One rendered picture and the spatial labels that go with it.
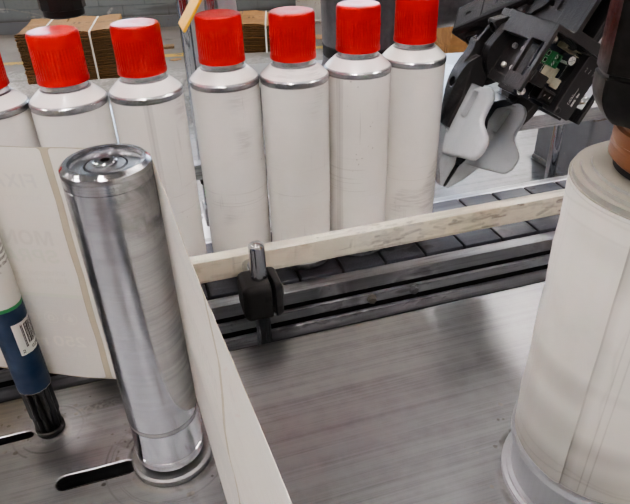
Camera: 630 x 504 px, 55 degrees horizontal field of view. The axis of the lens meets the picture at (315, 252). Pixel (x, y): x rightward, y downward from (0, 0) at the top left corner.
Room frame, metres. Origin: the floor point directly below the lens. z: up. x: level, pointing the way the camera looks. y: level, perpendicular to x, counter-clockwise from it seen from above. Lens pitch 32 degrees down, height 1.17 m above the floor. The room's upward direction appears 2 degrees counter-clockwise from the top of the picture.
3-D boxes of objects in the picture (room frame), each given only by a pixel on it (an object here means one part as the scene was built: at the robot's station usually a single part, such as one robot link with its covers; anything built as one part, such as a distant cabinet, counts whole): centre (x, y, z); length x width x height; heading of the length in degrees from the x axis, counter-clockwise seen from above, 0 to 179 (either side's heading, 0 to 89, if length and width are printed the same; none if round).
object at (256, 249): (0.36, 0.04, 0.89); 0.03 x 0.03 x 0.12; 16
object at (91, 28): (4.35, 1.63, 0.16); 0.65 x 0.54 x 0.32; 100
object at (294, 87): (0.45, 0.01, 0.98); 0.05 x 0.05 x 0.20
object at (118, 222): (0.23, 0.09, 0.97); 0.05 x 0.05 x 0.19
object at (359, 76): (0.47, -0.04, 0.98); 0.05 x 0.05 x 0.20
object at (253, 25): (4.95, 0.48, 0.11); 0.65 x 0.54 x 0.22; 92
